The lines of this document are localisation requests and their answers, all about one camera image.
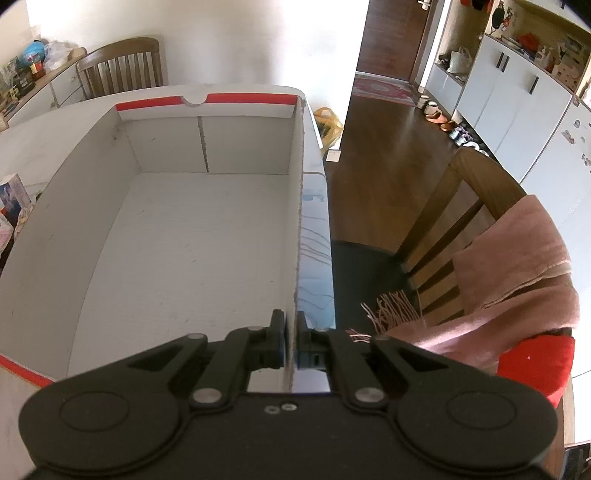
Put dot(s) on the white sideboard cabinet left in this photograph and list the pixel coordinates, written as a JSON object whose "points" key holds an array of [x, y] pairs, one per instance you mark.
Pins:
{"points": [[59, 88]]}

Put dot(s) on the yellow plastic bag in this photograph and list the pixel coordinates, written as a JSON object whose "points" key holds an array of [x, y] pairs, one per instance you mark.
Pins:
{"points": [[329, 127]]}

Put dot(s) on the pink fringed scarf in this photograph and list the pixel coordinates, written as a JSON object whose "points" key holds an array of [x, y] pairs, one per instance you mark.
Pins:
{"points": [[515, 284]]}

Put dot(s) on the wooden chair near right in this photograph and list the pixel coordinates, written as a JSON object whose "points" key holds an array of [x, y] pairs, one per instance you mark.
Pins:
{"points": [[398, 231]]}

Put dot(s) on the white tall cabinet right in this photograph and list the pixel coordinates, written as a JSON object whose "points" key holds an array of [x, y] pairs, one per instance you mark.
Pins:
{"points": [[513, 105]]}

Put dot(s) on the red patterned doormat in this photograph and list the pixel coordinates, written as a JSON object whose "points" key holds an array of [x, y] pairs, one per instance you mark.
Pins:
{"points": [[383, 88]]}

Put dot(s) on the white cardboard box red trim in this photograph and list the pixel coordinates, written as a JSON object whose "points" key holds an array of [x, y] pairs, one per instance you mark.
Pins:
{"points": [[159, 213]]}

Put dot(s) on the white tote bag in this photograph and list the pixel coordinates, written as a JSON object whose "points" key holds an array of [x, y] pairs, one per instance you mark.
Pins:
{"points": [[460, 62]]}

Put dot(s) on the wooden chair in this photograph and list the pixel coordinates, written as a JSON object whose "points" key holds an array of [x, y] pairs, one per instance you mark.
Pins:
{"points": [[398, 231], [122, 66]]}

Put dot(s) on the shoes on floor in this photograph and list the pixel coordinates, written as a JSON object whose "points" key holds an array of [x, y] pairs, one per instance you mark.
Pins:
{"points": [[459, 132]]}

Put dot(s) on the dark wooden door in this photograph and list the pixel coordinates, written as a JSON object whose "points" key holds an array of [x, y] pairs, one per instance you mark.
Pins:
{"points": [[393, 37]]}

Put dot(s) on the wooden chair far left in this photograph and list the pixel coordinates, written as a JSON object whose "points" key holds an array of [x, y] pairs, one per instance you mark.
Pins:
{"points": [[122, 66]]}

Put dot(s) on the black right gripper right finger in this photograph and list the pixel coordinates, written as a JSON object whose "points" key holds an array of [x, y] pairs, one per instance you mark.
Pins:
{"points": [[343, 361]]}

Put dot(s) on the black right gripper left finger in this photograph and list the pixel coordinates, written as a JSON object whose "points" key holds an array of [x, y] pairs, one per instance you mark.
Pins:
{"points": [[231, 362]]}

